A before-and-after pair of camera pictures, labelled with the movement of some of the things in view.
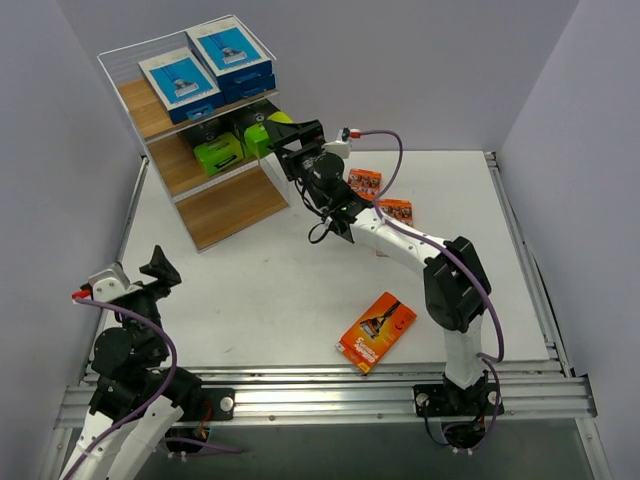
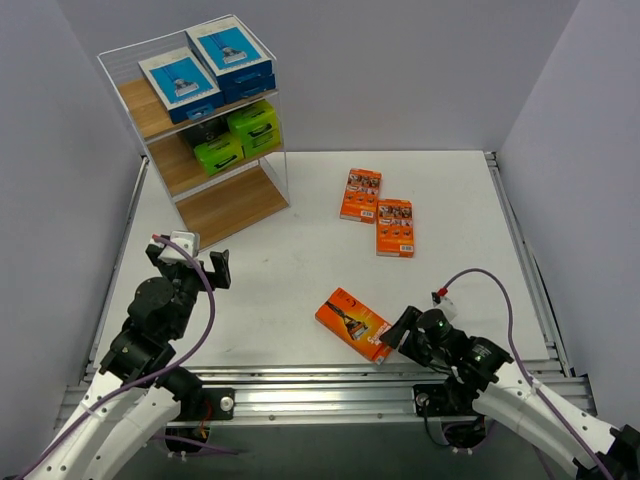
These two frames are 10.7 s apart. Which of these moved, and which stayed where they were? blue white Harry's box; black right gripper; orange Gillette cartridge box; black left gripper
Moved: black right gripper; black left gripper
Stayed: blue white Harry's box; orange Gillette cartridge box
